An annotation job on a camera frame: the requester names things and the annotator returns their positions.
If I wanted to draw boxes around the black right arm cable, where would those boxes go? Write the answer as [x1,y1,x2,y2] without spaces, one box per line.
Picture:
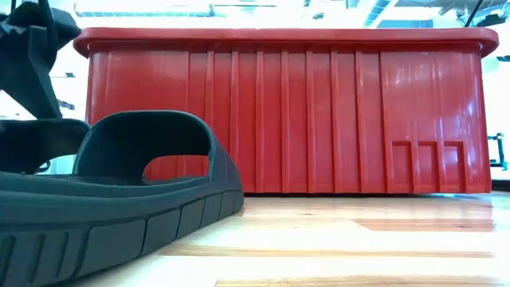
[463,0,485,29]

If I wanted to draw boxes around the red plastic bin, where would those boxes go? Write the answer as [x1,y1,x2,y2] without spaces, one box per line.
[73,26,500,195]

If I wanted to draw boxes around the dark wall item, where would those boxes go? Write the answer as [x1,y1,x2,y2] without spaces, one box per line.
[55,98,77,112]

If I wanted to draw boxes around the black slide sandal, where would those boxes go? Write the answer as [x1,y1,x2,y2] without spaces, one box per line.
[0,110,245,287]
[0,118,92,176]

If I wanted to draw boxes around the black background stand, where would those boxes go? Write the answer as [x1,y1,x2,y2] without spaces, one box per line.
[488,132,508,171]

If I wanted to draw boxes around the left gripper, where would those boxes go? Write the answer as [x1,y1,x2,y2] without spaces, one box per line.
[0,2,83,120]

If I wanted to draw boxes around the long ceiling light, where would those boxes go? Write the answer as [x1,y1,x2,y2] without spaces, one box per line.
[73,2,217,19]

